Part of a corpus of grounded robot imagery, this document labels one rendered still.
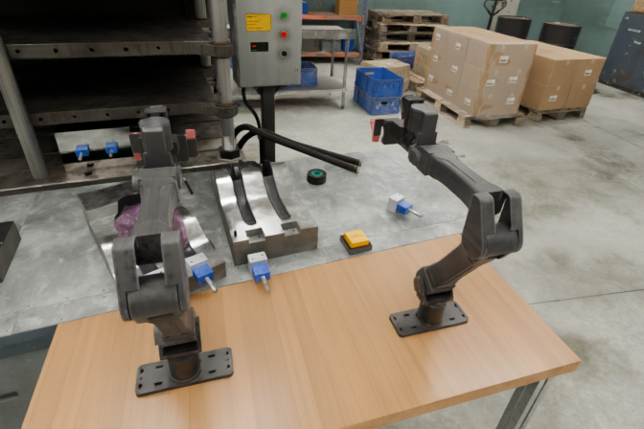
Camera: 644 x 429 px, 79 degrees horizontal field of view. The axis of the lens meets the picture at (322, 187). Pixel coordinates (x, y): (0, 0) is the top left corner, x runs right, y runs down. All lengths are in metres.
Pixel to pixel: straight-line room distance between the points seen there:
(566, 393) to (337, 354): 1.41
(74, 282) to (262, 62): 1.15
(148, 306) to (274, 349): 0.44
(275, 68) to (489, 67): 3.19
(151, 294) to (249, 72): 1.37
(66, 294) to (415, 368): 0.91
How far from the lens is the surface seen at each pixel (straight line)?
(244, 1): 1.81
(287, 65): 1.89
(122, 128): 1.82
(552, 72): 5.36
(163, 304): 0.63
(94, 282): 1.26
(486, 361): 1.07
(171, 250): 0.61
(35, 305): 1.26
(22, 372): 1.42
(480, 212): 0.76
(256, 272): 1.11
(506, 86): 4.92
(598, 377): 2.36
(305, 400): 0.93
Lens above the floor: 1.59
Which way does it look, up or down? 30 degrees down
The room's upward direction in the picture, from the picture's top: 3 degrees clockwise
